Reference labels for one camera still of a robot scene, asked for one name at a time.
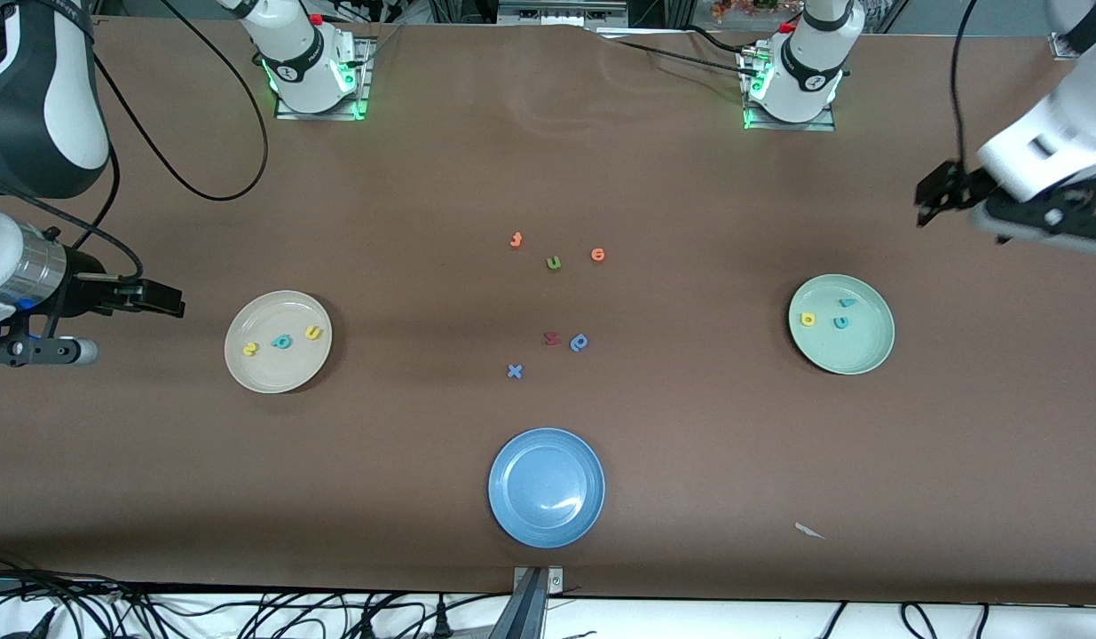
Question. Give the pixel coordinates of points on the teal letter d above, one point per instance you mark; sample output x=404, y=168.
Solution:
x=287, y=342

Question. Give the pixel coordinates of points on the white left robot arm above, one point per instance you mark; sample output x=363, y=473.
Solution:
x=814, y=53

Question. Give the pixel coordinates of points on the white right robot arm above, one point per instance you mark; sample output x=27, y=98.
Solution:
x=51, y=106

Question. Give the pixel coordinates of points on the aluminium profile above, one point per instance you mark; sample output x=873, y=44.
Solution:
x=1064, y=46

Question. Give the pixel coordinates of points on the brown table cover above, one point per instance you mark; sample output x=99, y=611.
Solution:
x=157, y=488

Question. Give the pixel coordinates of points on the green round plate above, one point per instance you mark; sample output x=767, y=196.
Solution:
x=858, y=346

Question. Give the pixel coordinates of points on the beige round plate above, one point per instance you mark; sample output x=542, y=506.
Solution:
x=278, y=373

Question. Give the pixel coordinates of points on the black power plug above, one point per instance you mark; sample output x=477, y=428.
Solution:
x=366, y=627
x=441, y=623
x=35, y=627

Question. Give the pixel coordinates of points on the orange flowers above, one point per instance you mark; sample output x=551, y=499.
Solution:
x=743, y=7

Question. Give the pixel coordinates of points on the white paper scrap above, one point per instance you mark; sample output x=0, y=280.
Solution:
x=809, y=531

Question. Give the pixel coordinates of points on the blue letter p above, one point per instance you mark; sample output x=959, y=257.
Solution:
x=583, y=345

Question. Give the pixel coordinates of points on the blue round plate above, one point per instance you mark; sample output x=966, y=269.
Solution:
x=546, y=488

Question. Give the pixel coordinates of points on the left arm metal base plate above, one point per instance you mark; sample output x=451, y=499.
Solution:
x=792, y=126

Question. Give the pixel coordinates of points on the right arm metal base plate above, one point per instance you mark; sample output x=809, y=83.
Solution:
x=366, y=62

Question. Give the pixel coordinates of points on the grey metal frame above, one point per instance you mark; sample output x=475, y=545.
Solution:
x=561, y=11

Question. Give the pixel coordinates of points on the grey metal camera mount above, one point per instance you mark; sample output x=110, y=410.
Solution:
x=534, y=603

